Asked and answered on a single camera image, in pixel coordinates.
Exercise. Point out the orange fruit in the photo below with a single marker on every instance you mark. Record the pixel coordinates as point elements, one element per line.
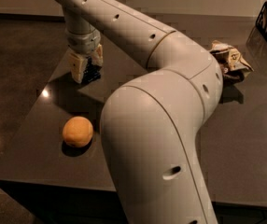
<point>77,132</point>

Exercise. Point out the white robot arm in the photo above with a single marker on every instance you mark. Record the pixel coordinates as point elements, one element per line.
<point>149,125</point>

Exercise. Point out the dark blue rxbar wrapper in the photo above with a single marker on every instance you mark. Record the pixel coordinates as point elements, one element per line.
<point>91,72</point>

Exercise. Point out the crumpled brown chip bag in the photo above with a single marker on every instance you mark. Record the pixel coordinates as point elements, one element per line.
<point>232,63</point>

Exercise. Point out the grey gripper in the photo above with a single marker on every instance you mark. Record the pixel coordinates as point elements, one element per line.
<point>84,44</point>

